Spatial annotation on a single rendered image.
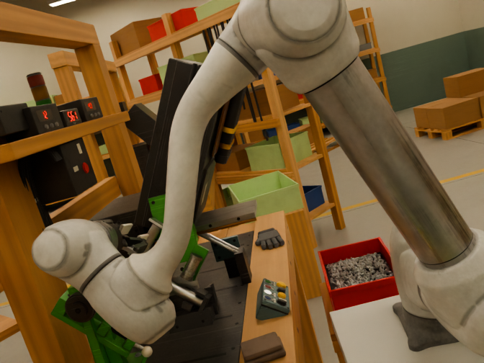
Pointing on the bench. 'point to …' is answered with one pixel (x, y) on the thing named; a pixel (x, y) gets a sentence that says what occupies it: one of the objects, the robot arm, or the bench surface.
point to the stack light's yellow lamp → (40, 93)
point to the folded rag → (263, 348)
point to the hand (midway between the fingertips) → (132, 234)
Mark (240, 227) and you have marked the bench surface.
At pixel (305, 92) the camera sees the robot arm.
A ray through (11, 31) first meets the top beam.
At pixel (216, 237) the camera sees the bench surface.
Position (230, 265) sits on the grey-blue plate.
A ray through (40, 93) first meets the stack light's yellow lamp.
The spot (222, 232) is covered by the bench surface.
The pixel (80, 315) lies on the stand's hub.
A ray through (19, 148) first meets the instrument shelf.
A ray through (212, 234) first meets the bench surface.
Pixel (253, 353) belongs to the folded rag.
